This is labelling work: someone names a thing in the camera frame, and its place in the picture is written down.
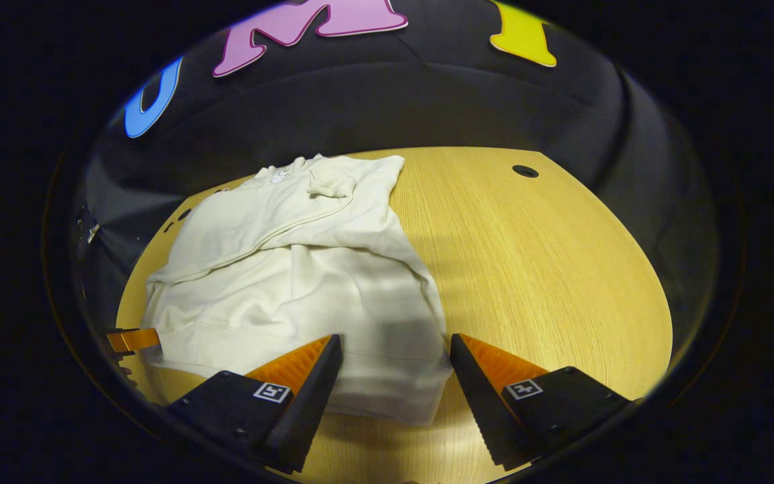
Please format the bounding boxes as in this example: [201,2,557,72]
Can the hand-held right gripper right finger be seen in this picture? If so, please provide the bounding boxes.
[449,333,632,471]

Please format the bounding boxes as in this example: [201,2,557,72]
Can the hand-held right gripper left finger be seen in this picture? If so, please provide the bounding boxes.
[165,334,344,473]

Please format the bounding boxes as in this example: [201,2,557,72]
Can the white sweatshirt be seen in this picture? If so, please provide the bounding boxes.
[140,155,454,426]

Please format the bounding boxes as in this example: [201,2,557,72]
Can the black backdrop cloth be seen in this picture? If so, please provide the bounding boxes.
[78,0,722,337]

